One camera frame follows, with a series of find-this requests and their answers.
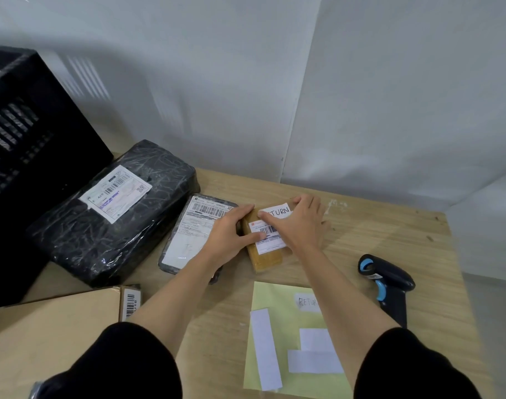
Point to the black blue barcode scanner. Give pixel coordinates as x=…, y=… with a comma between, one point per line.
x=396, y=303

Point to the small black parcel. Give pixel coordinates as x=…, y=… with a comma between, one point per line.
x=37, y=390

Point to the person's right forearm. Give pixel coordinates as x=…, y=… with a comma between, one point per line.
x=344, y=299

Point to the small white return sticker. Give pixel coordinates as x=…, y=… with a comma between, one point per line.
x=307, y=303

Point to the black plastic crate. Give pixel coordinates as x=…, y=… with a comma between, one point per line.
x=49, y=162

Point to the yellow taped parcel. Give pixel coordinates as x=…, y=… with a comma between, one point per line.
x=265, y=261

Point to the person's left forearm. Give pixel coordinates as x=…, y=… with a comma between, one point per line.
x=174, y=299

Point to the yellow sticker backing sheet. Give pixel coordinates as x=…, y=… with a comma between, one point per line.
x=278, y=303

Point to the cardboard box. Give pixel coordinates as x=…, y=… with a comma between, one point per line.
x=49, y=336

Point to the person's right hand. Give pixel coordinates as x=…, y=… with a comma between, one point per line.
x=304, y=228

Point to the grey labelled parcel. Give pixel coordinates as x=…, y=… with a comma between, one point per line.
x=186, y=245

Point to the person's left hand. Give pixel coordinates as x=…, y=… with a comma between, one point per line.
x=224, y=241

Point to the large black parcel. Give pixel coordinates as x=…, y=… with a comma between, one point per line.
x=153, y=211

